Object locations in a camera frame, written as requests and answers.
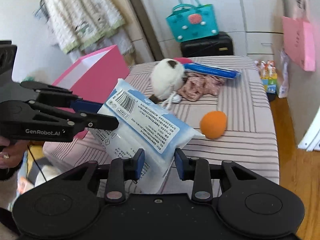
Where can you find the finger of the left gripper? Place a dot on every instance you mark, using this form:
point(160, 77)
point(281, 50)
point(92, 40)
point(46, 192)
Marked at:
point(80, 105)
point(85, 120)

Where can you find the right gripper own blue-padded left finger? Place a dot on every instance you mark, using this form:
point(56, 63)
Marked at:
point(120, 171)

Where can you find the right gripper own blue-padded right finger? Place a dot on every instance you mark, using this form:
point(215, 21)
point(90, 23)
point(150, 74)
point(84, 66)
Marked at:
point(197, 170)

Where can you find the pink cardboard box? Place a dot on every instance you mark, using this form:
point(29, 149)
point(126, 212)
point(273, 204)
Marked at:
point(94, 76)

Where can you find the orange ball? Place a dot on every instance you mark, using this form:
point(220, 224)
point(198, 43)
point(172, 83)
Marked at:
point(213, 124)

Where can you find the white blue wipes pack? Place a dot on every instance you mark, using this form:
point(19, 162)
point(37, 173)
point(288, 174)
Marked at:
point(145, 125)

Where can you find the pink floral scrunchie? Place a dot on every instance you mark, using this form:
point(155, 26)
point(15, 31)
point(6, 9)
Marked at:
point(197, 85)

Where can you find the white brown plush toy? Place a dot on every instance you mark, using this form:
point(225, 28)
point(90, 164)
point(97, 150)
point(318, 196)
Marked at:
point(166, 79)

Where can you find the person's left hand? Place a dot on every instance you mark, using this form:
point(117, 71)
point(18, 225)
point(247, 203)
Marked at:
point(12, 154)

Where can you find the striped pink table cloth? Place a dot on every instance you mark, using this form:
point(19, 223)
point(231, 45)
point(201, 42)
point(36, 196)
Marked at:
point(235, 125)

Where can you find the white fleece trousers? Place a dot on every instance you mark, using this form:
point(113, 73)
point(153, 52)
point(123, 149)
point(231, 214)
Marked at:
point(121, 39)

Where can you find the white green fleece jacket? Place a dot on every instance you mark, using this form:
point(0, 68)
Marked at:
point(77, 24)

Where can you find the white door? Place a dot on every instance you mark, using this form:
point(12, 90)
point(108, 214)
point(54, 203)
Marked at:
point(311, 139)

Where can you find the yoghurt drink multipack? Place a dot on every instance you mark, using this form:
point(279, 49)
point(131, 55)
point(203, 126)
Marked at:
point(268, 75)

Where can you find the black suitcase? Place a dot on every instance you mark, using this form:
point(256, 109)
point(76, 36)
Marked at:
point(218, 45)

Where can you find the teal felt tote bag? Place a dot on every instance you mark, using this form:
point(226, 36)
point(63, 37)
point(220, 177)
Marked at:
point(190, 22)

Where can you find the pink paper bag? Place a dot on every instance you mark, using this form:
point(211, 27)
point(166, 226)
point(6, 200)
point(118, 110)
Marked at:
point(299, 42)

